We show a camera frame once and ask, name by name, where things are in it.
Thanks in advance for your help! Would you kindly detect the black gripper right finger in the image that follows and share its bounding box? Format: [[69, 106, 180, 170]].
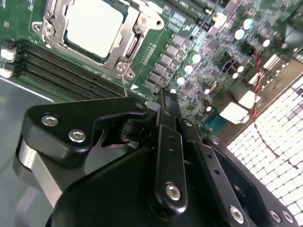
[[170, 91, 299, 227]]

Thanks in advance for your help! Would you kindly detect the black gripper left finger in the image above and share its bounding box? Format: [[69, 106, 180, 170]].
[[13, 88, 189, 215]]

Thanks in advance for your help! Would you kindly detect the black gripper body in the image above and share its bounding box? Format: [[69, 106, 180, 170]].
[[45, 148, 229, 227]]

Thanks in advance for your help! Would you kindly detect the wire locking lever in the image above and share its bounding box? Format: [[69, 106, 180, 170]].
[[120, 70, 130, 98]]

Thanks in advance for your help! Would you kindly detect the silver topped CPU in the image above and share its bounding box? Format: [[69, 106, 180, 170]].
[[65, 0, 124, 59]]

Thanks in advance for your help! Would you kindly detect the metal socket cover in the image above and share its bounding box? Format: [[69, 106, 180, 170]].
[[41, 0, 152, 70]]

